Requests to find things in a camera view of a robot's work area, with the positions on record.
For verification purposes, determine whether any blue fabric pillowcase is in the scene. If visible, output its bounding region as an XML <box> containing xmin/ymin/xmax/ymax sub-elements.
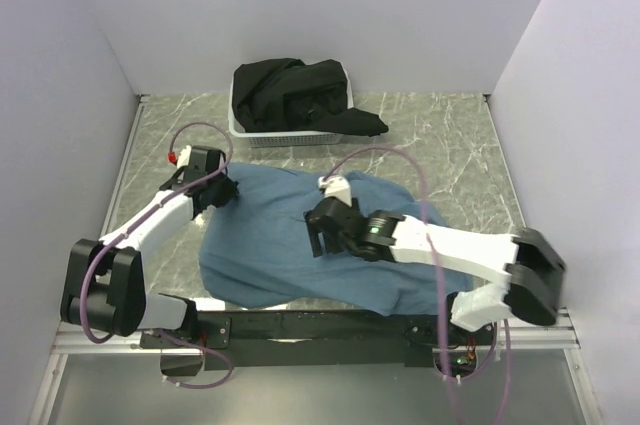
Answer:
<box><xmin>197</xmin><ymin>161</ymin><xmax>474</xmax><ymax>317</ymax></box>

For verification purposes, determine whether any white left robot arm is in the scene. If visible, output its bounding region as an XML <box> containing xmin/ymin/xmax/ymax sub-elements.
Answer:
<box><xmin>60</xmin><ymin>146</ymin><xmax>238</xmax><ymax>347</ymax></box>

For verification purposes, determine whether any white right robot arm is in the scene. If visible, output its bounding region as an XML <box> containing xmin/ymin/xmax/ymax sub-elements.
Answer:
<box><xmin>304</xmin><ymin>197</ymin><xmax>566</xmax><ymax>344</ymax></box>

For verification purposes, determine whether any white plastic basket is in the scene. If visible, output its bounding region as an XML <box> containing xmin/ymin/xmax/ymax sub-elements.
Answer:
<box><xmin>228</xmin><ymin>80</ymin><xmax>345</xmax><ymax>148</ymax></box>

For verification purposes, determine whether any black cloth in basket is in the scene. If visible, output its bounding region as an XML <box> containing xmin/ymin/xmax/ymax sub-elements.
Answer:
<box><xmin>231</xmin><ymin>58</ymin><xmax>389</xmax><ymax>137</ymax></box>

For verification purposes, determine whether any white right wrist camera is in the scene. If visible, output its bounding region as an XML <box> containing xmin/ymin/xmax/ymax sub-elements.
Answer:
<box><xmin>318</xmin><ymin>175</ymin><xmax>352</xmax><ymax>207</ymax></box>

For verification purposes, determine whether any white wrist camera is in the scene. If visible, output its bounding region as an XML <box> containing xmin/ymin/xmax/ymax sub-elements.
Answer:
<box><xmin>168</xmin><ymin>145</ymin><xmax>193</xmax><ymax>169</ymax></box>
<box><xmin>318</xmin><ymin>175</ymin><xmax>352</xmax><ymax>207</ymax></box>

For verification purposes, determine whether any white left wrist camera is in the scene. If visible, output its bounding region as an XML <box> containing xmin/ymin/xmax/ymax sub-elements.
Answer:
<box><xmin>168</xmin><ymin>145</ymin><xmax>193</xmax><ymax>169</ymax></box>

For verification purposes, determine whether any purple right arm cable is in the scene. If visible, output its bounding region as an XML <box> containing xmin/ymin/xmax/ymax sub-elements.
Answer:
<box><xmin>319</xmin><ymin>145</ymin><xmax>516</xmax><ymax>425</ymax></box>

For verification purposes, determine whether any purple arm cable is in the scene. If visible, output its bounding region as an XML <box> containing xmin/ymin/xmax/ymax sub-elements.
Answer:
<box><xmin>79</xmin><ymin>121</ymin><xmax>236</xmax><ymax>391</ymax></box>
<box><xmin>319</xmin><ymin>145</ymin><xmax>516</xmax><ymax>425</ymax></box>

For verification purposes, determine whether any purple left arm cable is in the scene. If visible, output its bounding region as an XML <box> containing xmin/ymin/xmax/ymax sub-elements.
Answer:
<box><xmin>79</xmin><ymin>121</ymin><xmax>236</xmax><ymax>391</ymax></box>

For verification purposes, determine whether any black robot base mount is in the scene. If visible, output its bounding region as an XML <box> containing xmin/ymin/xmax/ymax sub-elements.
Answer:
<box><xmin>140</xmin><ymin>310</ymin><xmax>439</xmax><ymax>377</ymax></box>

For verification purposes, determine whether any aluminium frame rail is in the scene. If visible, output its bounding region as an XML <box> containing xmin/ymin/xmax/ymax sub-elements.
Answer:
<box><xmin>39</xmin><ymin>92</ymin><xmax>603</xmax><ymax>424</ymax></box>

